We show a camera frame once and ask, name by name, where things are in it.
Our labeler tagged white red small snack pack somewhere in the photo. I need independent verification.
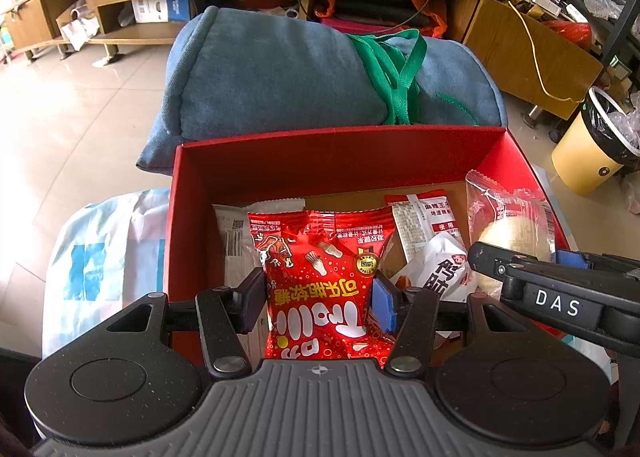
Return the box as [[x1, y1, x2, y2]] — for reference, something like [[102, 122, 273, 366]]
[[390, 232, 477, 302]]

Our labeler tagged red Trolli candy bag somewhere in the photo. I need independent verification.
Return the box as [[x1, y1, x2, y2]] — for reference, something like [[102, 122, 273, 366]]
[[248, 206, 396, 366]]

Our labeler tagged bread bun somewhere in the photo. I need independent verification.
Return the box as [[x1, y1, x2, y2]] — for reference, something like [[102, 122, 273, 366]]
[[464, 168, 558, 298]]

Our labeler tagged white red spicy strip packet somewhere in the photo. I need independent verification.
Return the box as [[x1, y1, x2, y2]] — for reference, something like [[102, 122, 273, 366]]
[[385, 189, 463, 262]]

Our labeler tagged red cardboard box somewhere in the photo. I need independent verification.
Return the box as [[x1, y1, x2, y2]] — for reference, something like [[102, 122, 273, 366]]
[[162, 125, 572, 368]]

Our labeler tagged blue white checkered cloth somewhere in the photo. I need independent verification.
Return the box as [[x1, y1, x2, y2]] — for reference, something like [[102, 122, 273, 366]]
[[42, 188, 170, 357]]

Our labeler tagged yellow trash bin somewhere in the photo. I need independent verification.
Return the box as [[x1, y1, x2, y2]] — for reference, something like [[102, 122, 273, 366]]
[[551, 86, 639, 196]]

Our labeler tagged rolled blue blanket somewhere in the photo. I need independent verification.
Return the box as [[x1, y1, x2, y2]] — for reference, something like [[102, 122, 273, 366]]
[[137, 6, 508, 174]]

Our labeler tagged wooden TV cabinet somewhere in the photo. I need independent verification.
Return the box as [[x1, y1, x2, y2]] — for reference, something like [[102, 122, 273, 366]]
[[1, 0, 603, 120]]

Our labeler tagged orange plastic bag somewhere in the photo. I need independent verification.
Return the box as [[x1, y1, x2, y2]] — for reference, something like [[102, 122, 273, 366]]
[[314, 0, 448, 38]]

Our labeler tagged yellow cable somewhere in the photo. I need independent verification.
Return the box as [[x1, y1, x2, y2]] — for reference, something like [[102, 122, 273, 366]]
[[424, 0, 586, 105]]

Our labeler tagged green strap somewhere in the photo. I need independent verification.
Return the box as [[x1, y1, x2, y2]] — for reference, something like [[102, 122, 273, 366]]
[[347, 28, 478, 126]]

